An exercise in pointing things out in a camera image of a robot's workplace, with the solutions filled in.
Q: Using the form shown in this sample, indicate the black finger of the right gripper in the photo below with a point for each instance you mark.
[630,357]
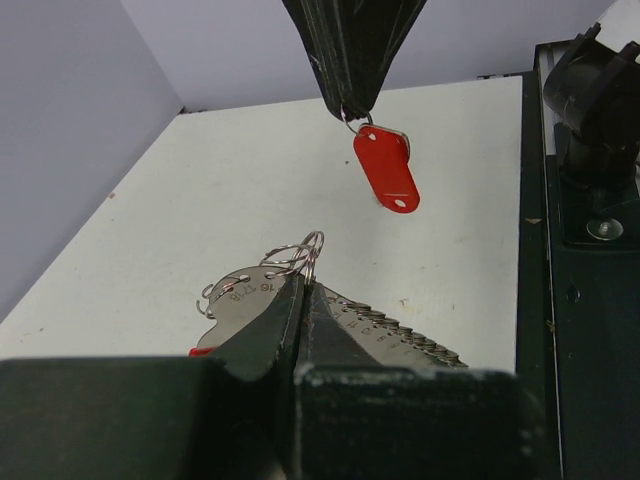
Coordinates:
[374,31]
[318,24]

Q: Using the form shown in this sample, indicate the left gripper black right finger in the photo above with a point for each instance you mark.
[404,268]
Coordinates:
[376,400]

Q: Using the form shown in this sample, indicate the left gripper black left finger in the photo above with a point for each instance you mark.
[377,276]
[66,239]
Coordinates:
[219,416]

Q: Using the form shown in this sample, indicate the metal key holder red handle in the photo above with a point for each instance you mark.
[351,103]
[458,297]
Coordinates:
[280,295]

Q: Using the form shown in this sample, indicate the small key red cap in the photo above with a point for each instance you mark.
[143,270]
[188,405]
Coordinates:
[384,155]

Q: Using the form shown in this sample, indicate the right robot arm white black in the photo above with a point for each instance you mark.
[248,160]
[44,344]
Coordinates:
[593,88]

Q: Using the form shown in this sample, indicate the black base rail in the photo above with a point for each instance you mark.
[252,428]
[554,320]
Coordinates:
[577,349]

